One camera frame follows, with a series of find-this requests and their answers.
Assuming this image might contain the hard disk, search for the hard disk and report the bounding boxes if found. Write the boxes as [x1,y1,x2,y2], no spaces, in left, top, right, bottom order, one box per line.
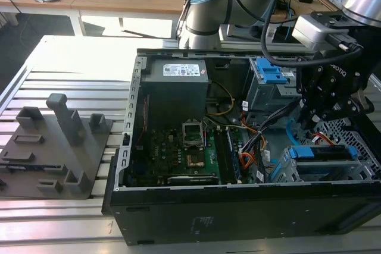
[290,145,358,162]

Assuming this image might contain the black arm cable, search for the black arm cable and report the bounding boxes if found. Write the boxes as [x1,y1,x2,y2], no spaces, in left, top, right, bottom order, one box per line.
[229,0,363,65]

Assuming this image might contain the copper chipset heatsink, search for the copper chipset heatsink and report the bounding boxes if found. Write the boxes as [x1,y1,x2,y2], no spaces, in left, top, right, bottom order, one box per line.
[186,154,206,168]

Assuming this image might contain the red SATA wire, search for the red SATA wire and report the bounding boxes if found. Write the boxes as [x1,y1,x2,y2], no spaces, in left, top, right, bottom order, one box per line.
[311,131,341,147]

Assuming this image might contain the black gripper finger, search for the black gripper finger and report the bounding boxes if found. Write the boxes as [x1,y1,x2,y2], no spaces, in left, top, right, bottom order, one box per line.
[326,91,375,120]
[298,98,321,132]

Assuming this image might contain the blue SATA wire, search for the blue SATA wire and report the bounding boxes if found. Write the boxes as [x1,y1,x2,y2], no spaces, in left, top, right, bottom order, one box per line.
[285,116,302,148]

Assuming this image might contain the black RAM slot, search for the black RAM slot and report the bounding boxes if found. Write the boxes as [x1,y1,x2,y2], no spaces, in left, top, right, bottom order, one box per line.
[221,128,236,185]
[214,128,224,185]

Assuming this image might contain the black PC case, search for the black PC case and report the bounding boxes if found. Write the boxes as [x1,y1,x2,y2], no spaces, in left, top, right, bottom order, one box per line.
[102,47,381,247]

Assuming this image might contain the black wire bundle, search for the black wire bundle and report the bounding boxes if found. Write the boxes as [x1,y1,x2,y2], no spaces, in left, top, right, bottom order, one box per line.
[241,99,301,155]

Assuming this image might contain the black power supply unit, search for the black power supply unit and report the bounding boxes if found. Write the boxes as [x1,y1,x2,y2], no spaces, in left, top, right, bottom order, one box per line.
[139,59,211,131]

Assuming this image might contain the red orange wire bundle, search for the red orange wire bundle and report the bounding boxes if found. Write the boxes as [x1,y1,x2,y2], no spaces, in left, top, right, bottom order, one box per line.
[238,123,268,172]

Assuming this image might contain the grey parts rack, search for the grey parts rack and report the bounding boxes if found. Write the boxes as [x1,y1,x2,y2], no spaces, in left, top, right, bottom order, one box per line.
[0,92,114,202]

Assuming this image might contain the black graphics card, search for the black graphics card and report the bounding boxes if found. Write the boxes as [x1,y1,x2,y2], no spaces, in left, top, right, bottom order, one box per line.
[166,175,221,186]

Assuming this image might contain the blue plastic drive bracket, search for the blue plastic drive bracket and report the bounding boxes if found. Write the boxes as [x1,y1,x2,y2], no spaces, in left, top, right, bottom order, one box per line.
[255,57,289,84]

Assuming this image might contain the grey metal drive cage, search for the grey metal drive cage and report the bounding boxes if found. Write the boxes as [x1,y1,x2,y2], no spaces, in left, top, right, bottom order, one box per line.
[248,57,303,115]

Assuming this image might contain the yellow black power wires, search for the yellow black power wires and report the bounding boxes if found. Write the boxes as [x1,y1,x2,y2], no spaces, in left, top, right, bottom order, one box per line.
[206,80,235,117]

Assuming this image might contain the grey metal disk bay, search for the grey metal disk bay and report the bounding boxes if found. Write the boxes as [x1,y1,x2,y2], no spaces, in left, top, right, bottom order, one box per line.
[267,143,381,184]

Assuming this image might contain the CPU socket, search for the CPU socket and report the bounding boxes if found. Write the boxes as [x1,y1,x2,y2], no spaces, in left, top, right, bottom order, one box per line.
[181,120,207,150]

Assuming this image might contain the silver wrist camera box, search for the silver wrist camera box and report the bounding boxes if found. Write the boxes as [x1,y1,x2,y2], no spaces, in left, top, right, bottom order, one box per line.
[291,14,364,53]

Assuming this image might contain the green motherboard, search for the green motherboard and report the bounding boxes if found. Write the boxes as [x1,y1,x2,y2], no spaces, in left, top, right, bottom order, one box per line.
[130,117,248,186]

